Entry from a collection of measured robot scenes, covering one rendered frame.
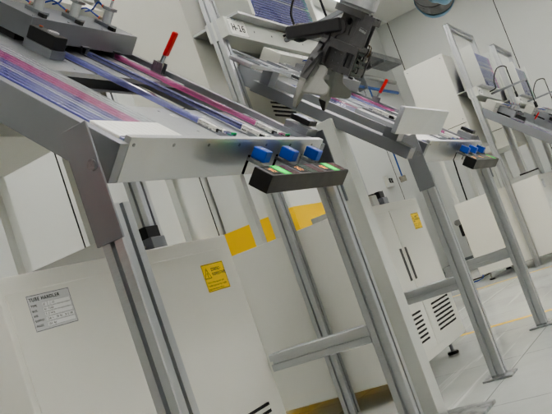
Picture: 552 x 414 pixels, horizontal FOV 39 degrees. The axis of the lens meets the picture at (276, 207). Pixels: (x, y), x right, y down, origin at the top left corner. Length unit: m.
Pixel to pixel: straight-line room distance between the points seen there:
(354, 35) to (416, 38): 8.04
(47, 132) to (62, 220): 2.74
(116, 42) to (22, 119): 0.69
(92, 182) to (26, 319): 0.32
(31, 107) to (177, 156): 0.23
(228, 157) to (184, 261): 0.38
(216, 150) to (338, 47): 0.30
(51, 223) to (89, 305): 2.46
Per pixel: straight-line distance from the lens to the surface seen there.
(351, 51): 1.46
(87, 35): 1.83
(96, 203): 1.11
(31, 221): 3.82
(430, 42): 9.45
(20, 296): 1.35
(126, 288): 1.10
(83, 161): 1.12
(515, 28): 9.23
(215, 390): 1.67
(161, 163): 1.23
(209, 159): 1.34
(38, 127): 1.24
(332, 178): 1.61
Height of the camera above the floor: 0.45
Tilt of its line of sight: 6 degrees up
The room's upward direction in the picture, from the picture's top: 20 degrees counter-clockwise
